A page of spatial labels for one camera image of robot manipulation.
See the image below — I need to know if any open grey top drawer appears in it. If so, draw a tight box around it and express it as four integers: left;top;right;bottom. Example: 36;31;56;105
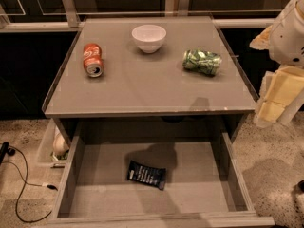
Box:
47;117;276;228

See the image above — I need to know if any dark blue rxbar wrapper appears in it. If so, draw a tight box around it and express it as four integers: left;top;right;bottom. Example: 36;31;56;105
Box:
127;161;167;190

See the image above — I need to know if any red soda can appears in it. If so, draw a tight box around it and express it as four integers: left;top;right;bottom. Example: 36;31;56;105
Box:
83;43;104;78

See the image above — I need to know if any white ceramic bowl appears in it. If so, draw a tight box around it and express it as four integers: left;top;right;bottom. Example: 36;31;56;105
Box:
131;25;166;53

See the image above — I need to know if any black cable on floor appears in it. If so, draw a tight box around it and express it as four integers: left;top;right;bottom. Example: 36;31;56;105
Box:
0;141;59;224

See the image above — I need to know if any grey cabinet counter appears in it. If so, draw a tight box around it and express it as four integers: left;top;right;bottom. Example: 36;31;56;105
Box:
43;16;256;132

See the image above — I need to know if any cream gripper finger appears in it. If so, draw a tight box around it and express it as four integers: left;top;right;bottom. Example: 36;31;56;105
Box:
249;26;272;50
254;65;304;128

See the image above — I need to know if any white object in bin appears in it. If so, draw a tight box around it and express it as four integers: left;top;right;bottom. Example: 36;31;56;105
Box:
53;127;69;156

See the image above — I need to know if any green soda can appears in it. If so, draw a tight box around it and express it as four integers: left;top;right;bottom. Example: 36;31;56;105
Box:
182;49;222;76

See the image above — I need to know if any metal railing frame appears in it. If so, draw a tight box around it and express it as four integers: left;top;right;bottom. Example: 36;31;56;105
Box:
0;0;290;32

